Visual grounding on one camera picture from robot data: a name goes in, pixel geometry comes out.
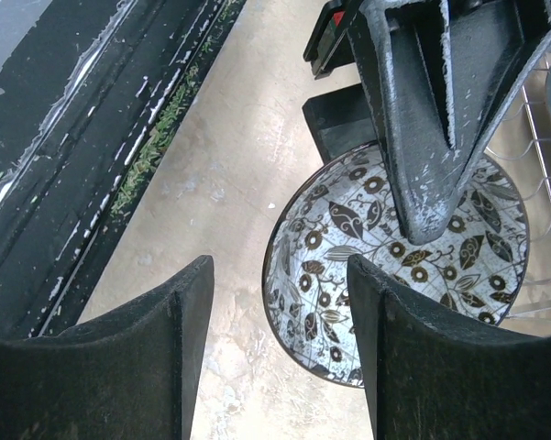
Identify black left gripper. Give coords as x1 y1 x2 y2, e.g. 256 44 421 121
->
302 1 551 244

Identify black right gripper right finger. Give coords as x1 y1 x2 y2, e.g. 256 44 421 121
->
347 255 551 439

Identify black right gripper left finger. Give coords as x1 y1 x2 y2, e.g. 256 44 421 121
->
0 255 215 439

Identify black white patterned bowl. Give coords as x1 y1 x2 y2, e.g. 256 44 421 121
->
262 143 529 388

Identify stainless steel dish rack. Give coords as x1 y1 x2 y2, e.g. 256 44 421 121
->
487 54 551 335

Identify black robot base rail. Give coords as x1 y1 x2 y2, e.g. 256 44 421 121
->
0 1 243 340

